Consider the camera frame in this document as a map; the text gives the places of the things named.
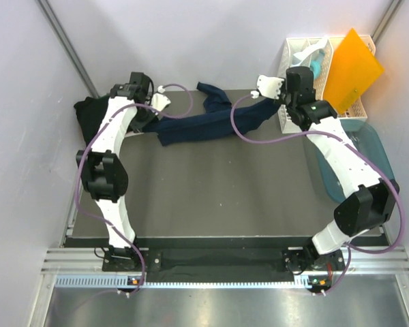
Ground right aluminium corner post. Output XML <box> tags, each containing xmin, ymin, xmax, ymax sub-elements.
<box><xmin>371</xmin><ymin>0</ymin><xmax>405</xmax><ymax>44</ymax></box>

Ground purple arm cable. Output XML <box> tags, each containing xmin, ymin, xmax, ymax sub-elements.
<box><xmin>74</xmin><ymin>83</ymin><xmax>194</xmax><ymax>297</ymax></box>
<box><xmin>230</xmin><ymin>93</ymin><xmax>407</xmax><ymax>296</ymax></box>

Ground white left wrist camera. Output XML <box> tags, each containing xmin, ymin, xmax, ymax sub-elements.
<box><xmin>151</xmin><ymin>85</ymin><xmax>171</xmax><ymax>112</ymax></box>

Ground aluminium corner post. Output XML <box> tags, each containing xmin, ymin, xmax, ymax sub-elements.
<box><xmin>371</xmin><ymin>0</ymin><xmax>405</xmax><ymax>44</ymax></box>
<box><xmin>35</xmin><ymin>0</ymin><xmax>100</xmax><ymax>97</ymax></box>

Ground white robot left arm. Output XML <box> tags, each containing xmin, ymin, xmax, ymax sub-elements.
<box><xmin>76</xmin><ymin>72</ymin><xmax>157</xmax><ymax>270</ymax></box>

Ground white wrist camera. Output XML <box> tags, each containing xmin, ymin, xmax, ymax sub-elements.
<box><xmin>151</xmin><ymin>85</ymin><xmax>171</xmax><ymax>112</ymax></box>
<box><xmin>250</xmin><ymin>75</ymin><xmax>285</xmax><ymax>100</ymax></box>

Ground aluminium frame rail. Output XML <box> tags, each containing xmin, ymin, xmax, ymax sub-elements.
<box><xmin>29</xmin><ymin>238</ymin><xmax>409</xmax><ymax>326</ymax></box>

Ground teal headphones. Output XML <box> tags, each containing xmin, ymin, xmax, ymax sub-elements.
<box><xmin>291</xmin><ymin>37</ymin><xmax>328</xmax><ymax>80</ymax></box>

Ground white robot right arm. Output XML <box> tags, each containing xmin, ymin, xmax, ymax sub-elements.
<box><xmin>282</xmin><ymin>66</ymin><xmax>399</xmax><ymax>270</ymax></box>

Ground translucent teal plastic bin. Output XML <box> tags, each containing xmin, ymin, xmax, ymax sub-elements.
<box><xmin>315</xmin><ymin>119</ymin><xmax>395</xmax><ymax>203</ymax></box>

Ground left aluminium corner post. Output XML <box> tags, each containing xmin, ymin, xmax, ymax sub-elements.
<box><xmin>35</xmin><ymin>0</ymin><xmax>100</xmax><ymax>97</ymax></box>

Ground orange plastic folder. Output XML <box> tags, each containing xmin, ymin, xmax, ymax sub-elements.
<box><xmin>323</xmin><ymin>29</ymin><xmax>384</xmax><ymax>114</ymax></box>

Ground navy blue t shirt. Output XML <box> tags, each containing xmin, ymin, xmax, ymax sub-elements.
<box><xmin>143</xmin><ymin>82</ymin><xmax>279</xmax><ymax>146</ymax></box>

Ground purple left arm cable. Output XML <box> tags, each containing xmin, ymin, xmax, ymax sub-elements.
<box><xmin>74</xmin><ymin>83</ymin><xmax>194</xmax><ymax>297</ymax></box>

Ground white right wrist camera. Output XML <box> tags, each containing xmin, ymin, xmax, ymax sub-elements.
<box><xmin>250</xmin><ymin>75</ymin><xmax>285</xmax><ymax>100</ymax></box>

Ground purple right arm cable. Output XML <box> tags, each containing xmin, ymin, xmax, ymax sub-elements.
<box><xmin>230</xmin><ymin>93</ymin><xmax>407</xmax><ymax>296</ymax></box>

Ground folded black t shirt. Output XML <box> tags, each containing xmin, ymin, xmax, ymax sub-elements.
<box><xmin>74</xmin><ymin>95</ymin><xmax>109</xmax><ymax>145</ymax></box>

